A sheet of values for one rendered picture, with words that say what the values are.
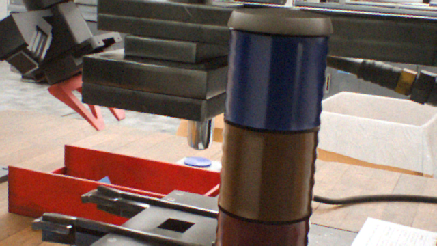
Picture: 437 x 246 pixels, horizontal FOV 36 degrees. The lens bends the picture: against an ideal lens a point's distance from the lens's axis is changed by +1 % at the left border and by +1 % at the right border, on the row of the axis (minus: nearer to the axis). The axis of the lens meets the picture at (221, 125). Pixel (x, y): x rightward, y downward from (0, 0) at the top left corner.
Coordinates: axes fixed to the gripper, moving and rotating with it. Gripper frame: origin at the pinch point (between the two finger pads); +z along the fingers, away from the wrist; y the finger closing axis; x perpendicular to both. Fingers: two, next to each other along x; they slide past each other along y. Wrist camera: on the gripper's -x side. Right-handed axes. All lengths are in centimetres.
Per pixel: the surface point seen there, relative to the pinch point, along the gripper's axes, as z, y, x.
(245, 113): 4, 37, -47
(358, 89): 51, -74, 426
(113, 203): 8.1, 7.5, -17.0
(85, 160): 3.5, -9.3, 4.3
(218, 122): 17, -79, 194
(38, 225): 6.4, 5.1, -24.7
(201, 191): 13.5, 4.8, 4.1
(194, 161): 10.5, 0.6, 13.5
